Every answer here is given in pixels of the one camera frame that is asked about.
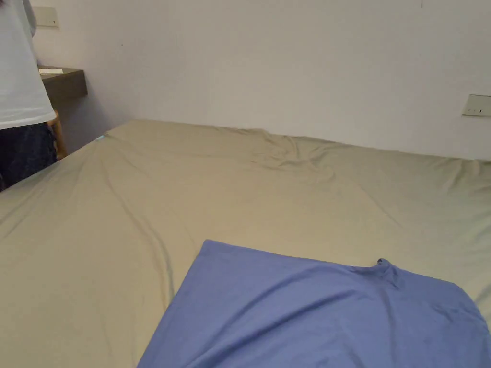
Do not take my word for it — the bed with beige sheet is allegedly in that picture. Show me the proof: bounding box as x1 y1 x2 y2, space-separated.
0 118 491 368

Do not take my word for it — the blue shirt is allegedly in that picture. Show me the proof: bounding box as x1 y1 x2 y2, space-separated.
136 239 491 368

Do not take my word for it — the wooden chair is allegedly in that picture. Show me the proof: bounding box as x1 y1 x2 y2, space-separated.
47 110 68 161

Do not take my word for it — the dark wall-mounted shelf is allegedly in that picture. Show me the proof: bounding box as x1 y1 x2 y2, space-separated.
38 67 89 109

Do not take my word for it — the white wall socket panel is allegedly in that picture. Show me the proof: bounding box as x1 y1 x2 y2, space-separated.
461 94 491 117

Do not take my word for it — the white wall switch panel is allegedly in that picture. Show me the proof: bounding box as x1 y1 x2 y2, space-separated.
30 6 60 28

